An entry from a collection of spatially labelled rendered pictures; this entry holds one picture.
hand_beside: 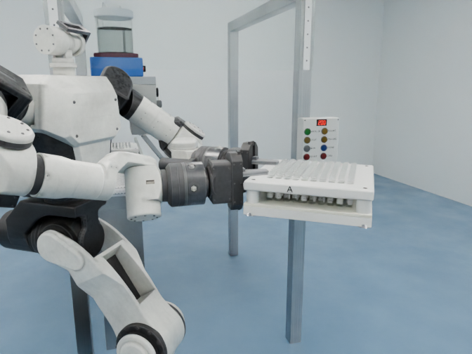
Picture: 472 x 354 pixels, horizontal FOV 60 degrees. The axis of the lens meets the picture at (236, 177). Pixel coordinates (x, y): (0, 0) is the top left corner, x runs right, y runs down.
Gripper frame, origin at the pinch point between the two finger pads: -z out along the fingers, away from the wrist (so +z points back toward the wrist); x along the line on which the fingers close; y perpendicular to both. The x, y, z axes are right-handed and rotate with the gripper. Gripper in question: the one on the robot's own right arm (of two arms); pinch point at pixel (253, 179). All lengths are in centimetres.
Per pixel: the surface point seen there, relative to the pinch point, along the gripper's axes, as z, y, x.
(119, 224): 33, -103, 41
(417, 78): -311, -356, -25
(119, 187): 31, -91, 21
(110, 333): 41, -104, 95
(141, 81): 20, -89, -22
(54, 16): 48, -81, -44
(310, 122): -48, -80, -4
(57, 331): 69, -126, 103
